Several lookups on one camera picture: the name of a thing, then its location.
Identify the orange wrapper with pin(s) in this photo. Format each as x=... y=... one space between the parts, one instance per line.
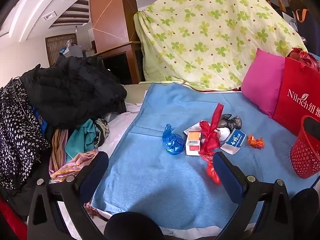
x=255 y=142

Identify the pink pillow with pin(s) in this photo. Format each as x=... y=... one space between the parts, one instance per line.
x=262 y=82

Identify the white bed sheet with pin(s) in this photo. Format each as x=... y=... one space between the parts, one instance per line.
x=120 y=132

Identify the light blue blanket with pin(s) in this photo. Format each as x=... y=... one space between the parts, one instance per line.
x=150 y=175

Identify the striped pink yellow scarf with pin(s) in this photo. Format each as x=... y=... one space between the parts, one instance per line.
x=58 y=150

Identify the grey plastic bag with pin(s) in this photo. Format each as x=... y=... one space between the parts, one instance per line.
x=230 y=123

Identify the white and blue box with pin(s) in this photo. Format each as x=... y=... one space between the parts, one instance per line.
x=231 y=142

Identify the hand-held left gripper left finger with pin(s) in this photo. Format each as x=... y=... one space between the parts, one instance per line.
x=93 y=175

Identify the black white floral garment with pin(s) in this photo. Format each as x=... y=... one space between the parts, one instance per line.
x=15 y=130

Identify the wooden lattice door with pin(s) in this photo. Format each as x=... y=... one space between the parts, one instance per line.
x=53 y=47

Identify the black jacket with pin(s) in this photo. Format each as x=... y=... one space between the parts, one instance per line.
x=75 y=92

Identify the teal cloth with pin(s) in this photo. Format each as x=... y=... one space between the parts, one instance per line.
x=82 y=137

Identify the red plastic bag in paper bag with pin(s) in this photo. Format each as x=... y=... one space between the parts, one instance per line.
x=303 y=56

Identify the blue plastic bag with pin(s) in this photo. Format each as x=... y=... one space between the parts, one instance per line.
x=172 y=142

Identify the green clover print quilt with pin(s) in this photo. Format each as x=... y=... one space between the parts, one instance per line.
x=200 y=30

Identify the brown wooden column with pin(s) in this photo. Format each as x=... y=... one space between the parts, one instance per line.
x=110 y=17

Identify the white tissue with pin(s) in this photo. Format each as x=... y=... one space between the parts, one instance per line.
x=223 y=133

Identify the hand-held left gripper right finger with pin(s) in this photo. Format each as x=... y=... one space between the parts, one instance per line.
x=228 y=177

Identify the red plastic basket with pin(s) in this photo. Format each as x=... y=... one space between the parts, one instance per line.
x=302 y=155

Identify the wooden banister panel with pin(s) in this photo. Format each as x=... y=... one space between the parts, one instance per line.
x=120 y=46

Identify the grey patterned cloth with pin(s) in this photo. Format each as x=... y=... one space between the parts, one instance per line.
x=102 y=130

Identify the orange and white box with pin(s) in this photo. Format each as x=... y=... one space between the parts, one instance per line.
x=193 y=142

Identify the long red plastic bag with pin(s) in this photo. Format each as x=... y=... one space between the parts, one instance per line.
x=211 y=140

